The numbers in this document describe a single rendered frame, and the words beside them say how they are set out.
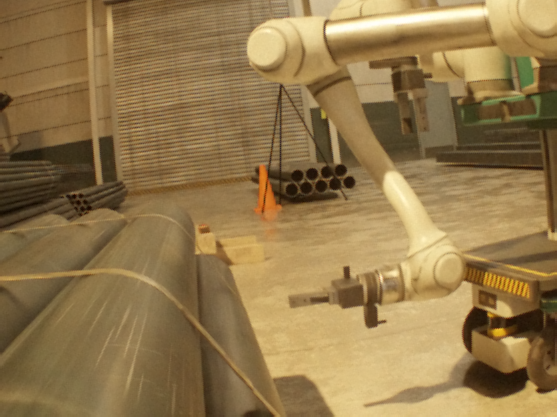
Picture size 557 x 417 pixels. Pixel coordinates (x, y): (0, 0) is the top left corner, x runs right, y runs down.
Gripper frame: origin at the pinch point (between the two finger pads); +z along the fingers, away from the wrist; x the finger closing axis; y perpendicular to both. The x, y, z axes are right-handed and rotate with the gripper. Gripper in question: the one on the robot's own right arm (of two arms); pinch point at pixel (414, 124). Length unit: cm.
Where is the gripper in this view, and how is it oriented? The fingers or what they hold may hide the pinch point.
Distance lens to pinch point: 208.5
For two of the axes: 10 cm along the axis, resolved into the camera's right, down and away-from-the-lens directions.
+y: 9.8, -1.3, 1.5
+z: 1.2, 9.9, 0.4
